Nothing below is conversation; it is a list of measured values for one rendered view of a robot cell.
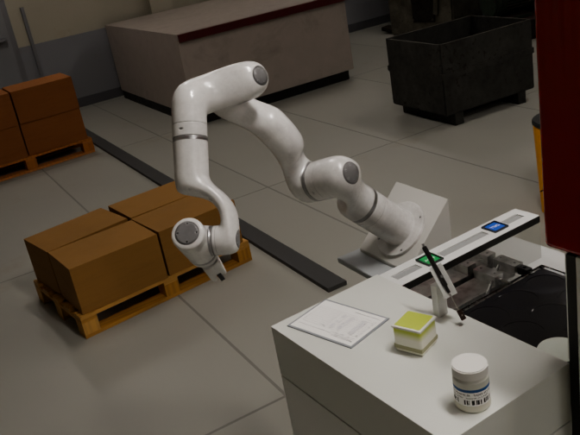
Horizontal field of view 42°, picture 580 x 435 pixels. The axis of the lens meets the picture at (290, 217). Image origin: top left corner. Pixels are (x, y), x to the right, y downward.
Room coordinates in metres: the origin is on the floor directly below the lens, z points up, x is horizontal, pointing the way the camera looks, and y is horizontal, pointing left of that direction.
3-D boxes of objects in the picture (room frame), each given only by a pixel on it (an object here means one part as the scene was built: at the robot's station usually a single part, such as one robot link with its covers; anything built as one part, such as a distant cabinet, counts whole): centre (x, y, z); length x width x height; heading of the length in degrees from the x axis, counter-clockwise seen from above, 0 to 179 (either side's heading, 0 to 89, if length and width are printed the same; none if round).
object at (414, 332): (1.45, -0.23, 1.00); 0.07 x 0.07 x 0.07; 48
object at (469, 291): (1.80, -0.44, 0.87); 0.36 x 0.08 x 0.03; 119
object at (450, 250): (1.93, -0.47, 0.89); 0.55 x 0.09 x 0.14; 119
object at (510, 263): (1.88, -0.58, 0.89); 0.08 x 0.03 x 0.03; 29
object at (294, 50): (9.19, 0.39, 0.48); 2.53 x 2.05 x 0.95; 26
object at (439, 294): (1.55, -0.32, 1.03); 0.06 x 0.04 x 0.13; 29
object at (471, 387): (1.22, -0.29, 1.01); 0.07 x 0.07 x 0.10
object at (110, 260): (4.16, 0.93, 0.20); 1.17 x 0.84 x 0.41; 118
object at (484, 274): (1.84, -0.51, 0.89); 0.08 x 0.03 x 0.03; 29
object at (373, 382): (1.47, -0.21, 0.89); 0.62 x 0.35 x 0.14; 29
